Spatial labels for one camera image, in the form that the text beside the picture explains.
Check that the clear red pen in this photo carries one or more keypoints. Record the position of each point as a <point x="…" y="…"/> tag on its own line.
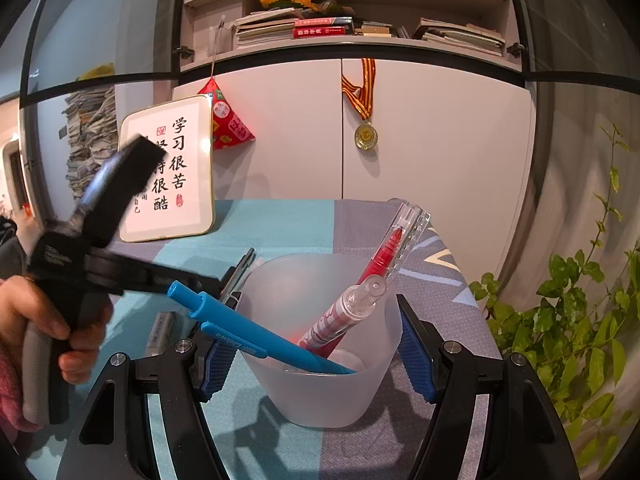
<point x="395" y="245"/>

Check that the black marker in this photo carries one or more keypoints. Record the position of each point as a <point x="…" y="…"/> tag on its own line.
<point x="244" y="266"/>

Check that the stack of white magazines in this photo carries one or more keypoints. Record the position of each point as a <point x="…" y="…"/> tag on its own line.
<point x="265" y="27"/>

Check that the blue pen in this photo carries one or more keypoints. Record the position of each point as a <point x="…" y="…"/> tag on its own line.
<point x="235" y="332"/>

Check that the white eraser with sleeve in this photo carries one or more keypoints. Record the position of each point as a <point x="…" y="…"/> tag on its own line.
<point x="160" y="332"/>

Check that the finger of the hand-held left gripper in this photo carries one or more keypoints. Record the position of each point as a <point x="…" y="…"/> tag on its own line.
<point x="150" y="275"/>
<point x="125" y="175"/>

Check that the grey bookshelf cabinet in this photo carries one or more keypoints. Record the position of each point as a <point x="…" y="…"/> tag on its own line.
<point x="425" y="135"/>

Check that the yellow artificial flowers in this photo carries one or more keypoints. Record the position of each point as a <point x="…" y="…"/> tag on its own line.
<point x="287" y="0"/>

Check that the dark red book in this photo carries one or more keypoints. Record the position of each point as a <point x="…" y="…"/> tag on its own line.
<point x="320" y="32"/>

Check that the wooden room door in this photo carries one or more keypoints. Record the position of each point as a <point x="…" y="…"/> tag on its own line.
<point x="17" y="175"/>

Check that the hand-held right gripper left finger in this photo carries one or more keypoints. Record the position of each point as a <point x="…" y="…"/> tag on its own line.
<point x="220" y="360"/>

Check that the tall pile of papers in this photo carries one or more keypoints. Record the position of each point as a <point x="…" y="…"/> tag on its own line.
<point x="87" y="130"/>

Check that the frosted plastic cup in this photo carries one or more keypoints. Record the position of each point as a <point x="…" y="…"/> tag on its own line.
<point x="320" y="390"/>

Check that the red pyramid ornament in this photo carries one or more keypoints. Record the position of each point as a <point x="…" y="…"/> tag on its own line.
<point x="227" y="120"/>

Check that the green leafy plant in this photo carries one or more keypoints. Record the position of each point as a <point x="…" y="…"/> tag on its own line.
<point x="575" y="320"/>

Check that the framed calligraphy board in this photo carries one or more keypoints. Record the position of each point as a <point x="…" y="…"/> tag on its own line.
<point x="170" y="170"/>

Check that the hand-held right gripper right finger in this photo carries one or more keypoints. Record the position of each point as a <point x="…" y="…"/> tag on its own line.
<point x="415" y="355"/>

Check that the teal grey printed tablecloth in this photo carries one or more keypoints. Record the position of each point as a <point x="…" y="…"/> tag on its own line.
<point x="280" y="230"/>

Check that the person's left hand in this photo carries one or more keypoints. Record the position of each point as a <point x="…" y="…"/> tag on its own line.
<point x="25" y="305"/>

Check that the gold medal with striped ribbon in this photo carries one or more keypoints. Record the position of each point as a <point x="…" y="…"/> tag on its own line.
<point x="365" y="110"/>

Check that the small stack of books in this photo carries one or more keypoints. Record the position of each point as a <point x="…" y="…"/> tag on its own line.
<point x="377" y="27"/>

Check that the yellow plush toy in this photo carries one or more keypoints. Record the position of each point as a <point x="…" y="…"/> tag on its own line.
<point x="95" y="71"/>

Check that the pink plaid pen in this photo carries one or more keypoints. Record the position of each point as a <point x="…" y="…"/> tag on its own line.
<point x="345" y="310"/>

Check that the wide stack of worn magazines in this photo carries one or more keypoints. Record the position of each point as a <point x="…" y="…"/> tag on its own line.
<point x="460" y="35"/>

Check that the glass cabinet door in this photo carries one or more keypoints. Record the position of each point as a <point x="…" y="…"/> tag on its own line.
<point x="575" y="20"/>
<point x="100" y="35"/>

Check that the bright red book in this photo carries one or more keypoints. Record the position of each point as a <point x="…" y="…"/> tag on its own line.
<point x="320" y="22"/>

